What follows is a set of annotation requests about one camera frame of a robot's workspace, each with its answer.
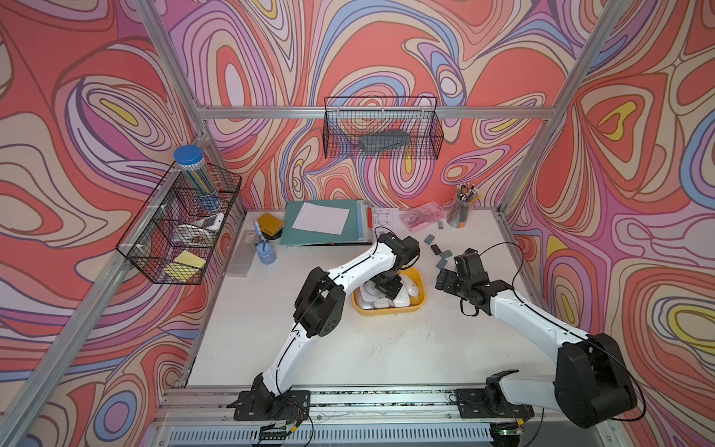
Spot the white mouse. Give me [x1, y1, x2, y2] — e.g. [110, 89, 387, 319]
[391, 289, 411, 308]
[402, 277, 420, 297]

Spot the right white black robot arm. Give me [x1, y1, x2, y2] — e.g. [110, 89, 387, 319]
[435, 249, 640, 428]

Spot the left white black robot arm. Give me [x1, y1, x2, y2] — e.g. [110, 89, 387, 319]
[251, 230, 420, 411]

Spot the silver mouse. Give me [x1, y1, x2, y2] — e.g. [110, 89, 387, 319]
[357, 280, 376, 310]

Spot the yellow plastic storage box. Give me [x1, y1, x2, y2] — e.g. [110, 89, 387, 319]
[352, 267, 426, 317]

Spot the translucent white box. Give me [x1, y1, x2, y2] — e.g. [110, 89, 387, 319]
[226, 230, 257, 278]

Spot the printed paper sheet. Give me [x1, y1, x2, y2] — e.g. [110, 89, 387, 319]
[370, 208, 400, 236]

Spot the pink plastic case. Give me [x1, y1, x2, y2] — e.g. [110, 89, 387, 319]
[398, 202, 445, 232]

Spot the pen holder cup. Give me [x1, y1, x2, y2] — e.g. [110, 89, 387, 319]
[447, 184, 480, 228]

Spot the white paper sheet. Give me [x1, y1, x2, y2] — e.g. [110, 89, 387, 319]
[292, 203, 349, 235]

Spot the green folder stack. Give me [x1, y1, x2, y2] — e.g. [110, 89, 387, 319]
[279, 199, 371, 247]

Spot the grey item in back basket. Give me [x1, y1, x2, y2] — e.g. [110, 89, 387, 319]
[359, 130, 411, 155]

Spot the yellow sticky note pad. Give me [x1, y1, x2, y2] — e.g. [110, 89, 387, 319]
[163, 251, 207, 283]

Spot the blue lid pencil jar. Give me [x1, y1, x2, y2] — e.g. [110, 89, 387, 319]
[173, 145, 222, 213]

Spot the back black wire basket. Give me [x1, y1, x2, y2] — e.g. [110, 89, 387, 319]
[322, 94, 444, 160]

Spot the black wire basket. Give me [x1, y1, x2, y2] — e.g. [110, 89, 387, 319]
[115, 164, 242, 285]
[322, 94, 444, 160]

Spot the left black wire basket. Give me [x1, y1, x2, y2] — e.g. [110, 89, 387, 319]
[115, 164, 242, 285]

